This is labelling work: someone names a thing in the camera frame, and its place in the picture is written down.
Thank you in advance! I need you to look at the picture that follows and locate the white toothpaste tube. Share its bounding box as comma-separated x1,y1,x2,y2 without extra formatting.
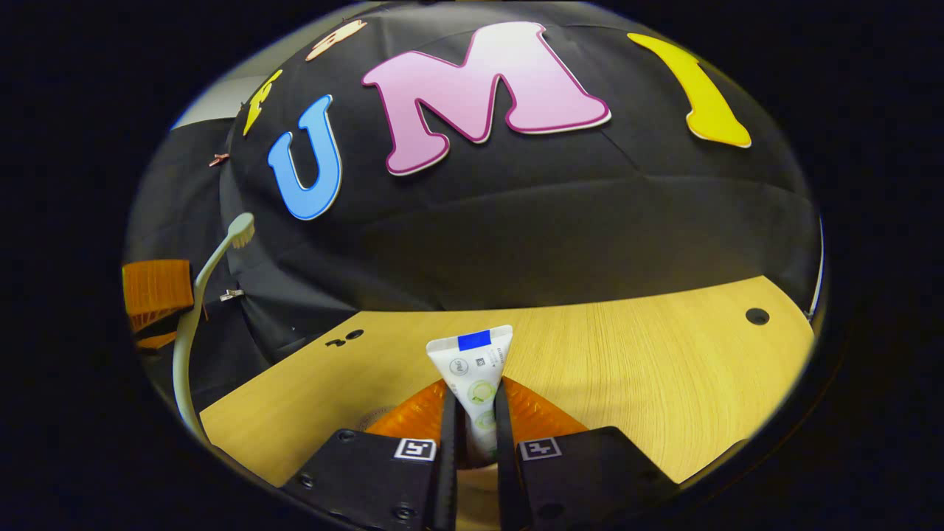
426,324,515,467

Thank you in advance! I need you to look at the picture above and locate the wooden desktop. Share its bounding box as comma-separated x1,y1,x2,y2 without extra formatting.
199,275,818,531

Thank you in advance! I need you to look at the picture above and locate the black backdrop cloth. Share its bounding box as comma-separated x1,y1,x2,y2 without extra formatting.
122,0,823,414

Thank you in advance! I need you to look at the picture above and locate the pale green toothbrush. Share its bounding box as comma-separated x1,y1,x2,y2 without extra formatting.
172,212,257,443

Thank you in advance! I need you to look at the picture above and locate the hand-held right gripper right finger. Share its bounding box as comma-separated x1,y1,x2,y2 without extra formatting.
493,376,681,531

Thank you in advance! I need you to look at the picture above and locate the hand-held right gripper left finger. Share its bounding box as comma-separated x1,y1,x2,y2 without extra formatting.
279,378,465,531

